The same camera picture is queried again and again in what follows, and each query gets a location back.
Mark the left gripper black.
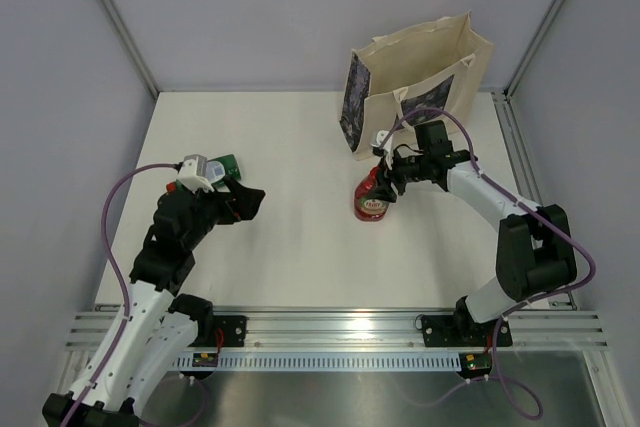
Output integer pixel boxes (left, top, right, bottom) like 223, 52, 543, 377
182, 175, 264, 251

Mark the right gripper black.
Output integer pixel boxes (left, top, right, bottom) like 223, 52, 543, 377
366, 147, 430, 204

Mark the red Fairy dish soap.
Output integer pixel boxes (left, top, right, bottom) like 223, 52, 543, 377
353, 166, 389, 222

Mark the green bottle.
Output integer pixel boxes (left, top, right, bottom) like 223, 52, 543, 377
206, 154, 242, 189

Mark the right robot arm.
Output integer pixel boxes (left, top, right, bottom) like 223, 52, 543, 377
363, 121, 577, 345

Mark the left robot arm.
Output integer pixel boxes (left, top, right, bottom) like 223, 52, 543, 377
42, 177, 266, 426

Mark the canvas tote bag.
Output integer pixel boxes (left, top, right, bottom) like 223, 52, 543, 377
339, 12, 494, 160

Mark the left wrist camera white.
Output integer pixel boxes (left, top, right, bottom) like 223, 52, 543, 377
177, 154, 214, 193

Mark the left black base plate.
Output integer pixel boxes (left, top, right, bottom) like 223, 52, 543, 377
192, 314, 247, 348

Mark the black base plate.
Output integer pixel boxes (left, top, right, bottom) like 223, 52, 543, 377
192, 314, 247, 348
414, 313, 513, 348

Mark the aluminium front rail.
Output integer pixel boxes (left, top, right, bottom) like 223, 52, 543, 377
64, 309, 611, 353

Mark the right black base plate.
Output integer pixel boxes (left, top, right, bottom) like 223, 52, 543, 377
414, 313, 513, 348

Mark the white slotted cable duct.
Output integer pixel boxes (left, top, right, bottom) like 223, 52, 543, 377
169, 352, 462, 372

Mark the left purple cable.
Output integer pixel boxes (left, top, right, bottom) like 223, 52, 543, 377
54, 162, 211, 427

